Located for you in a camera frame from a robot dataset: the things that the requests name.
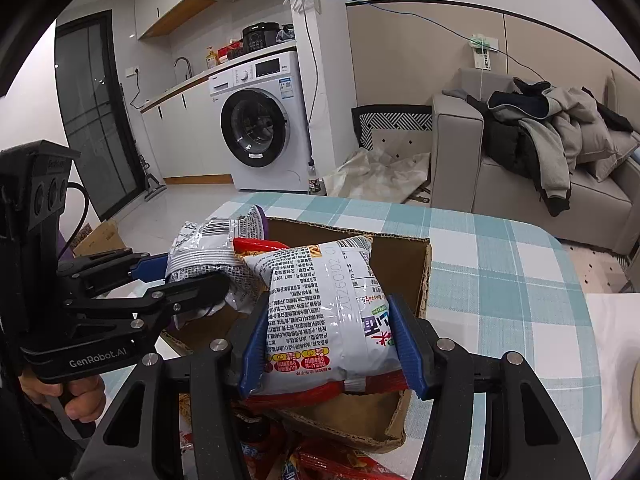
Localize silver purple snack bag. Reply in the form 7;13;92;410
165;205;269;330

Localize white snack bag red trim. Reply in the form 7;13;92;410
233;234;407;410

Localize person's left hand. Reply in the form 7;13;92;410
18;369;108;424

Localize small cardboard box on floor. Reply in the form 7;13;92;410
73;220;126;257

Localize teal plaid tablecloth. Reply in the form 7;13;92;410
117;185;602;469

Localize white kitchen counter cabinets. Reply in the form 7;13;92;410
141;40;296;183

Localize black glass door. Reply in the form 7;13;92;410
54;11;145;221

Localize white front-load washing machine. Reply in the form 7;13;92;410
208;49;310;193

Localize black patterned chair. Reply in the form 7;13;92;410
352;104;433;151

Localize beige fabric sofa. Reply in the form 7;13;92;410
432;68;639;256

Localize black rice cooker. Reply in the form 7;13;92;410
242;22;281;53

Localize grey jacket pile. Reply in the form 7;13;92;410
442;77;639;217

